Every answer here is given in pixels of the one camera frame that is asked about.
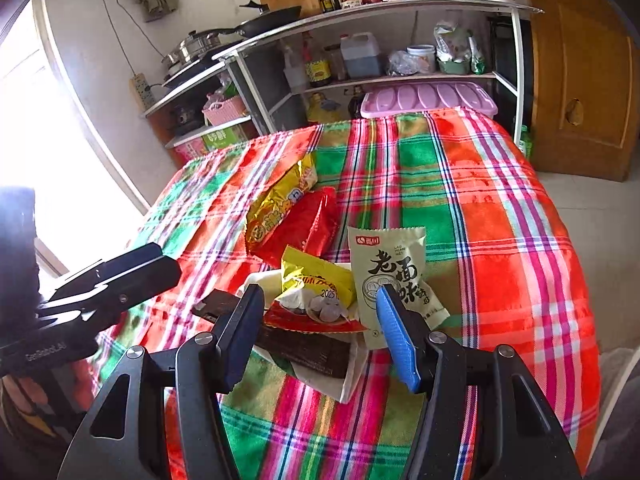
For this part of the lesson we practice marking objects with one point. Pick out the white lidded jar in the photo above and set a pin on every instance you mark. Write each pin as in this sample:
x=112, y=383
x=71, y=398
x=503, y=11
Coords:
x=421, y=58

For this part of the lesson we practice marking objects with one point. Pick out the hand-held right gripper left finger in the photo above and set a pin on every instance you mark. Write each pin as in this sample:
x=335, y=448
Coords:
x=240, y=340

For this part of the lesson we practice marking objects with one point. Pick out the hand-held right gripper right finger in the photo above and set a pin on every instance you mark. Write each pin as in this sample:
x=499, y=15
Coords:
x=397, y=345

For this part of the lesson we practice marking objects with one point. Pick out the yellow label sauce bottle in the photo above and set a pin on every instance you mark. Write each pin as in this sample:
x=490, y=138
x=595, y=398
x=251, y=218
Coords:
x=319, y=70

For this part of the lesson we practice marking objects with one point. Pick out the small yellow snack packet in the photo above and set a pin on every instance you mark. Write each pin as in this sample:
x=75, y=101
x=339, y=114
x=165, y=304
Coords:
x=310, y=280

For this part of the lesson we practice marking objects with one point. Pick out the orange red wrapper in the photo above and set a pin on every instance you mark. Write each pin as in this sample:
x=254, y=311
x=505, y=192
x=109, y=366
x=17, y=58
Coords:
x=300, y=326

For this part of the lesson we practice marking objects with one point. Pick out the dark brown wrapper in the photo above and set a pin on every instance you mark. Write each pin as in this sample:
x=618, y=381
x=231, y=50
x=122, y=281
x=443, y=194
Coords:
x=305, y=355

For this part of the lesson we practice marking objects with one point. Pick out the steel steamer pot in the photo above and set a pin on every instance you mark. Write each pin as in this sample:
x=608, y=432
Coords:
x=195, y=47

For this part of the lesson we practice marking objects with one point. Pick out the white plastic bottle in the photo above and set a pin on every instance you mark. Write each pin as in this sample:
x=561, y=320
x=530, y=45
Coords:
x=295, y=72

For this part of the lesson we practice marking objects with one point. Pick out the pink woven basket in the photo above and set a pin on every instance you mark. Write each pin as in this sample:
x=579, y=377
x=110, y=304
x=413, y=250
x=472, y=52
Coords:
x=225, y=112

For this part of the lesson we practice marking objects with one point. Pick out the black cooking pot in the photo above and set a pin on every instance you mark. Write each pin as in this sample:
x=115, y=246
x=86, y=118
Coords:
x=186, y=117

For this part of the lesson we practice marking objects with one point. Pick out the green bowl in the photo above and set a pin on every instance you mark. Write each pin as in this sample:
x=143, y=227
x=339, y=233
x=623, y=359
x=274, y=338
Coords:
x=454, y=67

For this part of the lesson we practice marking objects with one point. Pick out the black frying pan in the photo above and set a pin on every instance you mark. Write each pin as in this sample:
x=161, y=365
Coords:
x=272, y=19

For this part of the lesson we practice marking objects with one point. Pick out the plastic jerrycan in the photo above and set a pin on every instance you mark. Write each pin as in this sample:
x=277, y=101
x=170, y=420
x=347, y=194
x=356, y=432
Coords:
x=360, y=57

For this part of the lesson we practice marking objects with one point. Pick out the dark glass bottle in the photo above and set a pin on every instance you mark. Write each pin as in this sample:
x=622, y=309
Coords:
x=356, y=105

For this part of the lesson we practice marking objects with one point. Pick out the plaid tablecloth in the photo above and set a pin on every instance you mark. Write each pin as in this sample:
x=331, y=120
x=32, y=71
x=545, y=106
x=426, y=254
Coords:
x=500, y=260

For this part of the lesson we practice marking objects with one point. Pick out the pink storage bin lid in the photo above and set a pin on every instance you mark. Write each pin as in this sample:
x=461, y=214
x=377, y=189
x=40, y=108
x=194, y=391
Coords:
x=425, y=97

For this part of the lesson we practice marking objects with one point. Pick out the white food bags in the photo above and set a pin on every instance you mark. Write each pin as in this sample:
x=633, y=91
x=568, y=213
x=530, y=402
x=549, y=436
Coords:
x=452, y=40

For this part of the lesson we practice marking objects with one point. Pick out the small metal shelf rack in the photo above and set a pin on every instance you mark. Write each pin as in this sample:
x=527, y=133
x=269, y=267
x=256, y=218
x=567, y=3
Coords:
x=185, y=89

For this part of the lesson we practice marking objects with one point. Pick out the colourful carton box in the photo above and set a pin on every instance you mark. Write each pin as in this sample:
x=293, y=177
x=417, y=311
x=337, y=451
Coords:
x=220, y=140

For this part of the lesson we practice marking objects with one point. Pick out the red snack packet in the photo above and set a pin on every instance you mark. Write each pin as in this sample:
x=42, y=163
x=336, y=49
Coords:
x=310, y=225

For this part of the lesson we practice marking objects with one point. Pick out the large yellow oil jug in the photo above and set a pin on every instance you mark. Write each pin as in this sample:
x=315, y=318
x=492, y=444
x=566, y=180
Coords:
x=322, y=110

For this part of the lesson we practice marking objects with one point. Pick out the green plastic bottle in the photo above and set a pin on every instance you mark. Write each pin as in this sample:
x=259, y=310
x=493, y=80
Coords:
x=525, y=142

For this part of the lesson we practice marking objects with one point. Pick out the beige bun packet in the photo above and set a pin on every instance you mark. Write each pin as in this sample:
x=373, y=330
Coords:
x=380, y=265

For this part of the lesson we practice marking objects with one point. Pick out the crumpled clear plastic bag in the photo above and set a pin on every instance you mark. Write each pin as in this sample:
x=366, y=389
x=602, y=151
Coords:
x=400, y=64

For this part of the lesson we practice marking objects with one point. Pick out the green food packet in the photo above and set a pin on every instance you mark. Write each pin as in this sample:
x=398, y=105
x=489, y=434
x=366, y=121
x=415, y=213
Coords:
x=477, y=57

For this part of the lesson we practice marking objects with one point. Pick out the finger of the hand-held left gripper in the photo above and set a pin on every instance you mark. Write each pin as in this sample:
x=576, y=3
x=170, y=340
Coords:
x=130, y=285
x=130, y=260

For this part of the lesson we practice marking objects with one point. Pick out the wall power strip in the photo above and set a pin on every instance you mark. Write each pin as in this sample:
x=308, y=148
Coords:
x=141, y=91

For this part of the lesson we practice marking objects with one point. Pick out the small dark wrapper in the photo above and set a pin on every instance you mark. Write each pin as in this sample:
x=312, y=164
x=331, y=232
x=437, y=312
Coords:
x=215, y=305

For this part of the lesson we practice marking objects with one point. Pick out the large metal shelf rack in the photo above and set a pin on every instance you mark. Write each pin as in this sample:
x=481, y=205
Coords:
x=400, y=8

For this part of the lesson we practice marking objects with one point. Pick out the wooden door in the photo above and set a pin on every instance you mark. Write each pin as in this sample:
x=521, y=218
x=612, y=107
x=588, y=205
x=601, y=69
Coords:
x=585, y=60

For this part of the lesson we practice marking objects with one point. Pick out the black induction cooker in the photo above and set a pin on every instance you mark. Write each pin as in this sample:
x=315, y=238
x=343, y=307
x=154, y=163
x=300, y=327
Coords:
x=192, y=74

